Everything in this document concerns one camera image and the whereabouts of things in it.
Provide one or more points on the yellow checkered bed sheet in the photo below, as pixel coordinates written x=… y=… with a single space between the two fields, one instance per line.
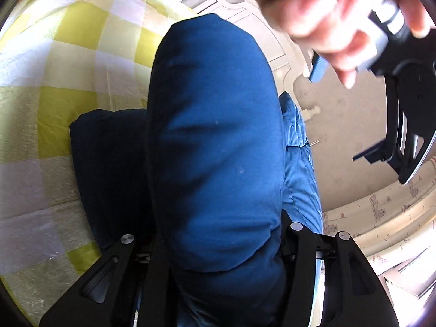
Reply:
x=51 y=92

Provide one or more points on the striped printed curtain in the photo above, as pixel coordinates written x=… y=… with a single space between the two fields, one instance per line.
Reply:
x=374 y=218

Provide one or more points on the window frame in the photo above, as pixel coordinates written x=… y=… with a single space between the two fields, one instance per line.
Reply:
x=412 y=279

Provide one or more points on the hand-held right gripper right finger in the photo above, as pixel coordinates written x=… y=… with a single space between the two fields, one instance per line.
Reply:
x=299 y=272

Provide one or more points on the person's left hand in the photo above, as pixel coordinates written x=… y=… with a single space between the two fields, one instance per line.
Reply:
x=316 y=17

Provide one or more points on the white carved headboard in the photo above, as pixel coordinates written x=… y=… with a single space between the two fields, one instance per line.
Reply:
x=272 y=30

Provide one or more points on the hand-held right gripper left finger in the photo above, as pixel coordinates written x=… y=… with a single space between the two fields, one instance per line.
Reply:
x=158 y=279

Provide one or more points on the blue puffer jacket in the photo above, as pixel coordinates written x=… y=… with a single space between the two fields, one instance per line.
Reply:
x=214 y=143

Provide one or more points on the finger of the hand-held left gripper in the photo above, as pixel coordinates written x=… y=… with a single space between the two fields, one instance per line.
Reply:
x=318 y=68
x=414 y=115

